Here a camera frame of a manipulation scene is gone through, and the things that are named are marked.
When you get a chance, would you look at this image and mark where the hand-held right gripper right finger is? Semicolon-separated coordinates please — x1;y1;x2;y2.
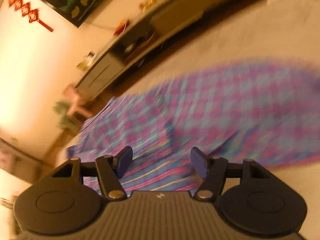
190;147;270;201

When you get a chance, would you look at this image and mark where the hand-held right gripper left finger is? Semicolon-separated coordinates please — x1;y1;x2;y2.
51;146;133;201

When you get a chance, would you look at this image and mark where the blue pink plaid shirt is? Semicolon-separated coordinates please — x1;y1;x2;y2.
66;57;320;198

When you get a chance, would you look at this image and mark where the green plastic child chair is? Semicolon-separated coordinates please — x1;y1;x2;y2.
52;101;81;133

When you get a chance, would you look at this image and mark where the pink plastic child chair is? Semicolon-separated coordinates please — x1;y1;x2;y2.
62;84;93;118

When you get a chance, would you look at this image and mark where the long grey TV cabinet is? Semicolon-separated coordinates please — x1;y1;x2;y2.
75;0;268;101

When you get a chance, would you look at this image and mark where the plate of oranges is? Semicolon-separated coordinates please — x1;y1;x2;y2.
114;19;131;35

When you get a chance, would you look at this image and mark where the red knot ornament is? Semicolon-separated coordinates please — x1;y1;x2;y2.
7;0;54;33

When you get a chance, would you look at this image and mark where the dark patterned wall hanging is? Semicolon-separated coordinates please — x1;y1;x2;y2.
34;0;125;29

